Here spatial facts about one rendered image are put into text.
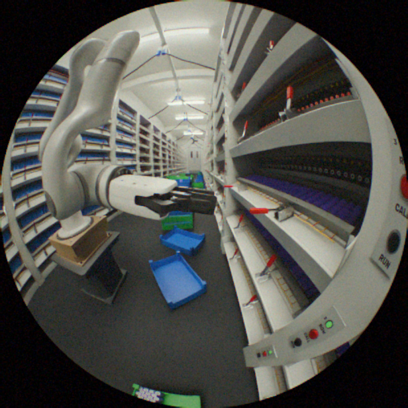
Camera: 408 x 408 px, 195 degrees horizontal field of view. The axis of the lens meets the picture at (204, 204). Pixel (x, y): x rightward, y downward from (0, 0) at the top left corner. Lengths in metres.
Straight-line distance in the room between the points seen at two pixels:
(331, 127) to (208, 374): 0.69
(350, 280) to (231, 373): 0.51
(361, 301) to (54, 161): 0.38
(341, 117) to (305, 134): 0.07
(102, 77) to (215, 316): 0.81
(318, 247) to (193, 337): 0.53
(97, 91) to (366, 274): 0.42
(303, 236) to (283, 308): 0.19
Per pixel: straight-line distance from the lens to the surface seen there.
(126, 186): 0.18
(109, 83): 0.29
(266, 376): 0.52
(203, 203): 0.17
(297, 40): 0.31
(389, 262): 0.15
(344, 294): 0.18
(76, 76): 0.51
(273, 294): 0.36
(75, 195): 0.24
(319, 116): 0.20
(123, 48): 0.35
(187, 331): 0.60
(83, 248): 0.56
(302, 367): 0.35
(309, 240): 0.22
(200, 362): 0.58
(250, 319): 0.53
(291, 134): 0.24
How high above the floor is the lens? 0.58
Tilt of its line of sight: 18 degrees down
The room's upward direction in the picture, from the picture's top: straight up
